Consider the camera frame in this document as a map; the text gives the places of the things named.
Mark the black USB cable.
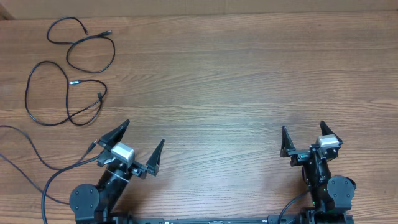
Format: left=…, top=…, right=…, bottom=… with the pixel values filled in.
left=24, top=60, right=108, bottom=127
left=45, top=16, right=116, bottom=75
left=0, top=124, right=100, bottom=205

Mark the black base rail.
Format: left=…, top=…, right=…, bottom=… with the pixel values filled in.
left=123, top=215, right=354, bottom=224

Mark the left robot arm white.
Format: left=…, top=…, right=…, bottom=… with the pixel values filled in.
left=69, top=119, right=165, bottom=224

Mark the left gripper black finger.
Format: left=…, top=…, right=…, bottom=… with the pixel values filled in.
left=146, top=139, right=165, bottom=176
left=98, top=119, right=130, bottom=149

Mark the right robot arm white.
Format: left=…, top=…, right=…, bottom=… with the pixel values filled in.
left=277, top=121, right=356, bottom=223

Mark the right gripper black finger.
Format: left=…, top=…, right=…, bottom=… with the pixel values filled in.
left=280, top=126, right=296, bottom=157
left=320, top=121, right=343, bottom=145

